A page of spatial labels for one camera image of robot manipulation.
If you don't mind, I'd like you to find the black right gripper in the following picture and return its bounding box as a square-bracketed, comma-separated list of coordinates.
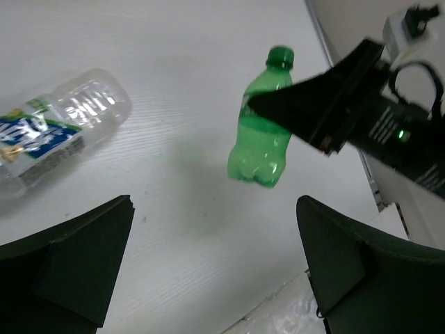
[248, 38, 444, 198]

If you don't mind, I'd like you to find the green plastic bottle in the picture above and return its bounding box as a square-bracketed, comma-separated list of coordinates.
[227, 45, 294, 188]

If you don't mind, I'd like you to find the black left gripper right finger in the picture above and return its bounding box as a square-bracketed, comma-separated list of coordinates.
[296, 196, 444, 333]

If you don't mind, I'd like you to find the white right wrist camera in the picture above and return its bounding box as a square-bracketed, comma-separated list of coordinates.
[382, 3, 444, 63]

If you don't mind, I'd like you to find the blue white label bottle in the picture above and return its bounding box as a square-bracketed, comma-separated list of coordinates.
[1, 69, 132, 198]

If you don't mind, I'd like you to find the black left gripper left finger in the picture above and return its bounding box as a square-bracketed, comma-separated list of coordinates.
[1, 195, 135, 333]

